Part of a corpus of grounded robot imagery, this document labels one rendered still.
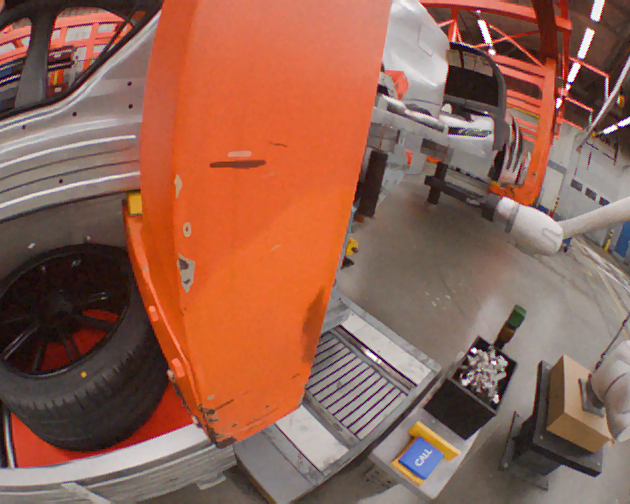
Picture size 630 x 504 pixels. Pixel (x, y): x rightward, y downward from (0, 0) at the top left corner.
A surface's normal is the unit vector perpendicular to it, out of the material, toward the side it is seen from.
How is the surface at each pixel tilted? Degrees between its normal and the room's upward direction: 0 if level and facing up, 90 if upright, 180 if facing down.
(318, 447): 0
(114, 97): 90
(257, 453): 0
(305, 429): 0
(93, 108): 90
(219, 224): 90
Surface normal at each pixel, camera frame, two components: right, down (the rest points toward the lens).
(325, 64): 0.65, 0.45
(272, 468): 0.17, -0.87
